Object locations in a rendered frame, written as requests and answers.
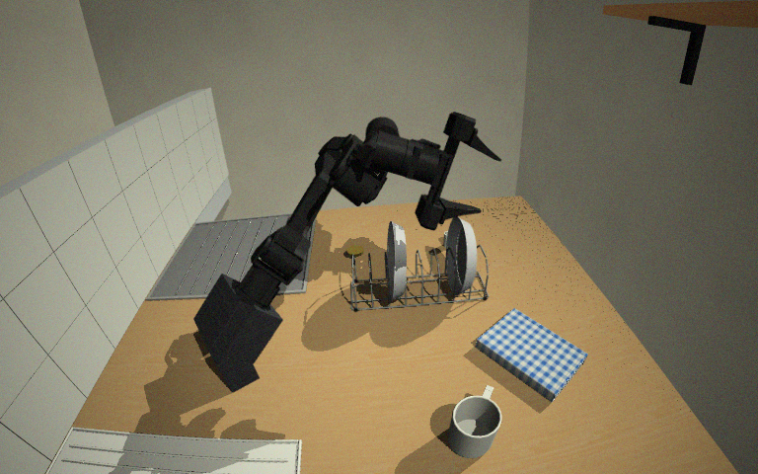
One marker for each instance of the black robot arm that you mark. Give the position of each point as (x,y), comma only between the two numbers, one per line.
(282,253)

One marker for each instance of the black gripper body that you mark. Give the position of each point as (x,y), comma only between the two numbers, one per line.
(427,164)

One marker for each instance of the dark grey tiled splashback wall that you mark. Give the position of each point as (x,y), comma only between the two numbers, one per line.
(83,238)

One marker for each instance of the silver wire dish rack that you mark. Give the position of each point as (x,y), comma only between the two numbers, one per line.
(422,296)

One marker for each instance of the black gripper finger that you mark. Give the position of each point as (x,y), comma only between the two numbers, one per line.
(453,209)
(476,143)

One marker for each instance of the blue and white checkered towel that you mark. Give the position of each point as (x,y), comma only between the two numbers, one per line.
(537,356)

